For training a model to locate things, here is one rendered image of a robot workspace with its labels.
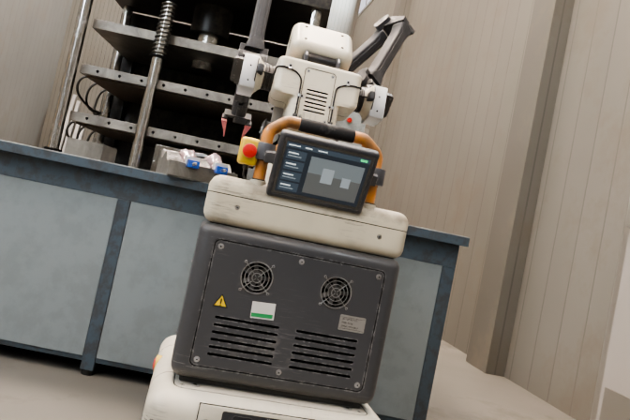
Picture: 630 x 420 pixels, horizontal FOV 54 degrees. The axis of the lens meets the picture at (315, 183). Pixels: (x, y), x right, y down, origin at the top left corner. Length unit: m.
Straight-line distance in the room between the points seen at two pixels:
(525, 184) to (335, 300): 2.80
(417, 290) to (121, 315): 1.13
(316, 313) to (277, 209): 0.29
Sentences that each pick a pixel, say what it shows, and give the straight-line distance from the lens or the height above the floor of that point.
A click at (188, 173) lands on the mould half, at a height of 0.82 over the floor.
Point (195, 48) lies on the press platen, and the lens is 3.41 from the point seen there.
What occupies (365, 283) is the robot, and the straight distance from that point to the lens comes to 1.66.
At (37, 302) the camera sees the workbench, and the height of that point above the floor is 0.23.
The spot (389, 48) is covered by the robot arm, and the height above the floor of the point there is 1.42.
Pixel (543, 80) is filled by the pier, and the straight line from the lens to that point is 4.44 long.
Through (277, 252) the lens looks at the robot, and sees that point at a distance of 1.61.
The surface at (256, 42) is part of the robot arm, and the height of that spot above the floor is 1.30.
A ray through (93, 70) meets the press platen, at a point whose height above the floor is 1.26.
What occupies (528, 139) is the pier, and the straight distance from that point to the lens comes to 4.36.
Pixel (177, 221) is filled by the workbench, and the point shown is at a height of 0.63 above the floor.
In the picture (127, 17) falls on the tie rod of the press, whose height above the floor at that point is 1.73.
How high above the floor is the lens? 0.75
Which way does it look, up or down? 3 degrees up
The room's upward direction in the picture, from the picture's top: 12 degrees clockwise
